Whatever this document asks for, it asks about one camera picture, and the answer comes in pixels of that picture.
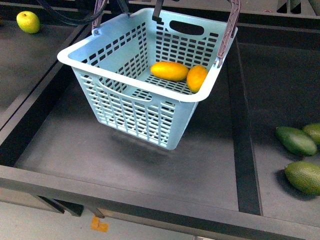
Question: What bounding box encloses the light blue plastic basket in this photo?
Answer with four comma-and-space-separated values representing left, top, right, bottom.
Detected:
57, 8, 227, 150

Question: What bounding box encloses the yellow mango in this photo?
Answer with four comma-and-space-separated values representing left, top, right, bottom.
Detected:
150, 61, 189, 82

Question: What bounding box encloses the yellow lemon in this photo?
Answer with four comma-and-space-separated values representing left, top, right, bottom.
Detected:
186, 65, 208, 93

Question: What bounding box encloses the grey-brown basket handle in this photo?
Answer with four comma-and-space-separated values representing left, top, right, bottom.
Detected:
91, 0, 241, 68

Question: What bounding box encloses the orange floor marker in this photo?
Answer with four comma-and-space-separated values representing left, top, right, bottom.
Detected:
90, 216, 109, 233

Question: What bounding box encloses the green apple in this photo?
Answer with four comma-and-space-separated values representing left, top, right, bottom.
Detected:
16, 11, 41, 34

